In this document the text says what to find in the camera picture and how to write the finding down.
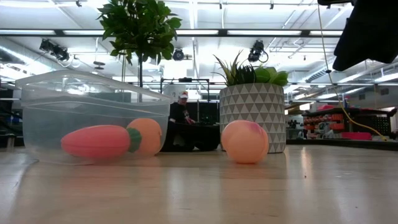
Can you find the toy peach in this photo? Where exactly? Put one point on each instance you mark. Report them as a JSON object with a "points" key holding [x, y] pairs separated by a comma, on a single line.
{"points": [[245, 141]]}

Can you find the toy orange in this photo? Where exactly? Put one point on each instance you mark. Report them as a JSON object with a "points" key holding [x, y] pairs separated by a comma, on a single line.
{"points": [[147, 133]]}

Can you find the orange toy carrot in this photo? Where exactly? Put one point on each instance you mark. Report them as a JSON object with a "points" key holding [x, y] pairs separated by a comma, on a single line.
{"points": [[96, 141]]}

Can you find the clear plastic tupperware container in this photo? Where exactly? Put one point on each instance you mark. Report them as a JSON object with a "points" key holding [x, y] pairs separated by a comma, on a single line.
{"points": [[93, 105]]}

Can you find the black shelf with red bins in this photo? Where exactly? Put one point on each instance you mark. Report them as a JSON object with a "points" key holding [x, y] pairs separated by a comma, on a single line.
{"points": [[373, 123]]}

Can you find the red tray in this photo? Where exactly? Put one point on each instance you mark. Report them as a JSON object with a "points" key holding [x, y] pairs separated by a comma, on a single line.
{"points": [[357, 136]]}

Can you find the light green rosette succulent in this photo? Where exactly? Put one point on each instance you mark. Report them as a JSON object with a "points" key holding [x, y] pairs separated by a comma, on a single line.
{"points": [[270, 76]]}

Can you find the spiky green succulent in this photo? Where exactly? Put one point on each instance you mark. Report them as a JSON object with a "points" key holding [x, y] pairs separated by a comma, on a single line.
{"points": [[239, 76]]}

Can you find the white grey triangle-patterned planter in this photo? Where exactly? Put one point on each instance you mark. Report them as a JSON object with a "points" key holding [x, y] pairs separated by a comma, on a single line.
{"points": [[252, 105]]}

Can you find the black cabinet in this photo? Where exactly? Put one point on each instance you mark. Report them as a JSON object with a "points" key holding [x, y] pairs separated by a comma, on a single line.
{"points": [[206, 112]]}

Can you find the round black ceiling device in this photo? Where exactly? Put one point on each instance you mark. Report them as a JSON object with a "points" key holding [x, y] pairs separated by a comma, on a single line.
{"points": [[178, 55]]}

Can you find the person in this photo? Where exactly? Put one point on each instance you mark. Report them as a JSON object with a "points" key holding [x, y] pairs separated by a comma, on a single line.
{"points": [[178, 113]]}

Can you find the white cylinder container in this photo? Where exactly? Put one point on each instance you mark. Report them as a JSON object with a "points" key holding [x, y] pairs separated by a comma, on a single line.
{"points": [[171, 91]]}

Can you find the leafy green tree plant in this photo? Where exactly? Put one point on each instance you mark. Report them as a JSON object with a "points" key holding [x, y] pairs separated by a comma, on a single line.
{"points": [[140, 25]]}

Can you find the black ceiling spotlight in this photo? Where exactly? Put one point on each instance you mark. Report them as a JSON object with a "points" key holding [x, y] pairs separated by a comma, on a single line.
{"points": [[57, 51]]}

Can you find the dark shelving unit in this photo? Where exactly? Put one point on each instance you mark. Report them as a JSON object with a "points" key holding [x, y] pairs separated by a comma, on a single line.
{"points": [[9, 124]]}

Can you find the black hanging camera device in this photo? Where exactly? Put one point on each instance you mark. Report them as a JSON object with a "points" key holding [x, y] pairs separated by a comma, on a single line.
{"points": [[256, 49]]}

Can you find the black ceiling light rail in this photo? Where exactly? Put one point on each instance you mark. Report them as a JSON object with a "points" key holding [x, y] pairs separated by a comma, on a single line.
{"points": [[222, 32]]}

